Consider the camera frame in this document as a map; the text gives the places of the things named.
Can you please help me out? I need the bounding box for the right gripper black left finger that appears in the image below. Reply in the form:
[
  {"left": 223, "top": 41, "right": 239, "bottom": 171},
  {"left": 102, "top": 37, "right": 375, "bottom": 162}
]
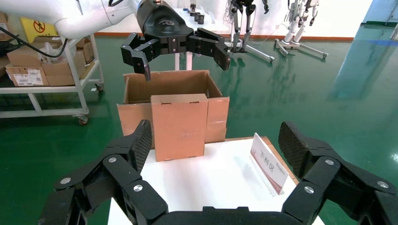
[{"left": 37, "top": 119, "right": 168, "bottom": 225}]

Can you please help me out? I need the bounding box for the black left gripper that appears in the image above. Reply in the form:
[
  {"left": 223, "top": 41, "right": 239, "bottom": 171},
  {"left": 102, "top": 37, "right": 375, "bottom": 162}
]
[{"left": 120, "top": 0, "right": 231, "bottom": 82}]

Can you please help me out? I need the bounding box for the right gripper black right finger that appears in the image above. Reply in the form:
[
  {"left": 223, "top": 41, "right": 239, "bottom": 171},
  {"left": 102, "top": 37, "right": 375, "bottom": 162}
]
[{"left": 278, "top": 121, "right": 398, "bottom": 225}]

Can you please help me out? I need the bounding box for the small cardboard box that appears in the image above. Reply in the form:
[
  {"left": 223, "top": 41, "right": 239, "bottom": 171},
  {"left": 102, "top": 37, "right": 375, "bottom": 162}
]
[{"left": 151, "top": 93, "right": 209, "bottom": 162}]

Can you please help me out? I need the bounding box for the large open cardboard box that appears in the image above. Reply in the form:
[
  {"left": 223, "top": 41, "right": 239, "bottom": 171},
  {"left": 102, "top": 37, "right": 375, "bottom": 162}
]
[{"left": 117, "top": 70, "right": 230, "bottom": 145}]

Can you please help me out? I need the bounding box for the brown cardboard box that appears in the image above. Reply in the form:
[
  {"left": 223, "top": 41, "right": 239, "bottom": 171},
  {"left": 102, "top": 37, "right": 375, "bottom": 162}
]
[
  {"left": 42, "top": 51, "right": 87, "bottom": 87},
  {"left": 76, "top": 37, "right": 95, "bottom": 65},
  {"left": 7, "top": 43, "right": 44, "bottom": 68}
]

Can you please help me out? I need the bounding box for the cardboard box with white label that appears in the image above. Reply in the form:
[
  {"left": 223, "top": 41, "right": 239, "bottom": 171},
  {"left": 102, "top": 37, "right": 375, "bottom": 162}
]
[{"left": 5, "top": 64, "right": 49, "bottom": 87}]

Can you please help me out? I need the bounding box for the acrylic sign with Chinese text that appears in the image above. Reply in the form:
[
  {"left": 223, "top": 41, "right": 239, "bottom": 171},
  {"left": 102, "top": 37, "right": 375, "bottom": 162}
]
[{"left": 249, "top": 133, "right": 289, "bottom": 197}]

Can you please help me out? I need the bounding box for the black humanoid robot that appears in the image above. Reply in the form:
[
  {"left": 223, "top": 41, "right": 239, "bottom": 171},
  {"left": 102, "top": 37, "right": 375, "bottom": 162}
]
[{"left": 228, "top": 0, "right": 270, "bottom": 53}]

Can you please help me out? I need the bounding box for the white stand of black humanoid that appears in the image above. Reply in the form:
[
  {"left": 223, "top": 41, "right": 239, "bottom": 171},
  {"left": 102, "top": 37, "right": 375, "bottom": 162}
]
[{"left": 225, "top": 39, "right": 275, "bottom": 63}]

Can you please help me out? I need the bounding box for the white wheeled cart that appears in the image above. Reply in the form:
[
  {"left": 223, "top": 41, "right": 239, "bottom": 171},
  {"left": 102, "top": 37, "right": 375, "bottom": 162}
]
[{"left": 0, "top": 34, "right": 105, "bottom": 126}]

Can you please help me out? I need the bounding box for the white plastic bag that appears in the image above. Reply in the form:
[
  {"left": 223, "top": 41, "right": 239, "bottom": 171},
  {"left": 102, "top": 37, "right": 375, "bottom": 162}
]
[{"left": 38, "top": 42, "right": 68, "bottom": 63}]

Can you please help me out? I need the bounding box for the yellow warning sign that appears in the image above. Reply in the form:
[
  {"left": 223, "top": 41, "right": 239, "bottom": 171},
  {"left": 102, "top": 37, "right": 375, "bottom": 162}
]
[{"left": 20, "top": 17, "right": 59, "bottom": 44}]

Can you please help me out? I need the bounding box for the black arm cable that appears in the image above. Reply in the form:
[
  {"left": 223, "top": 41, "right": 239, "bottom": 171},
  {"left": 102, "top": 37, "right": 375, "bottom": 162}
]
[{"left": 0, "top": 26, "right": 69, "bottom": 59}]

